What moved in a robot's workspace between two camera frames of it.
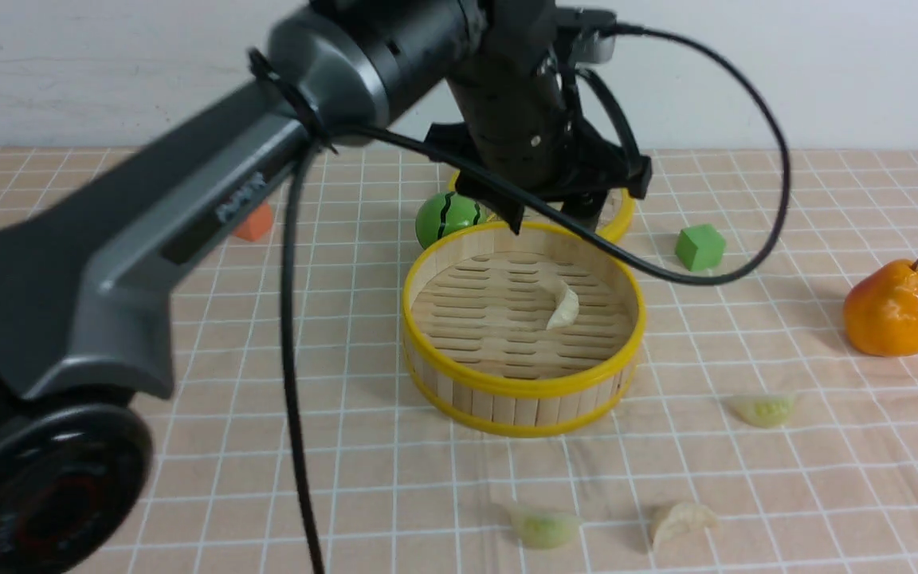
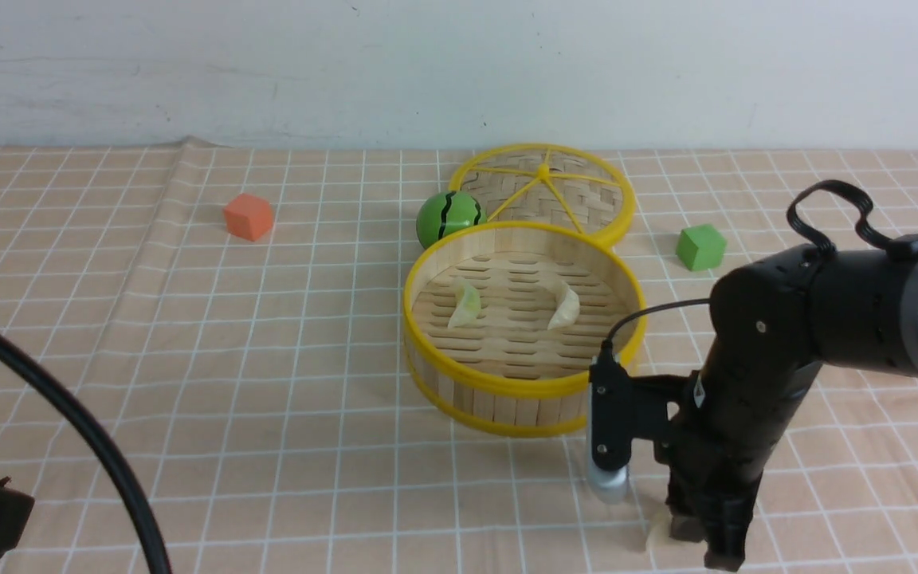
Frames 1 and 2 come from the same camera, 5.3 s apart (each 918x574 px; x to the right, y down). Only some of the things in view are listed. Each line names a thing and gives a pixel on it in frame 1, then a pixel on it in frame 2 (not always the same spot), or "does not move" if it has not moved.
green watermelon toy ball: x=445 y=213 does not move
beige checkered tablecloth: x=754 y=439 does not move
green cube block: x=700 y=247 does not move
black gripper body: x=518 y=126 -> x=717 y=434
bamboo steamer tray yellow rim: x=529 y=334 does not move
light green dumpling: x=542 y=528 -> x=468 y=307
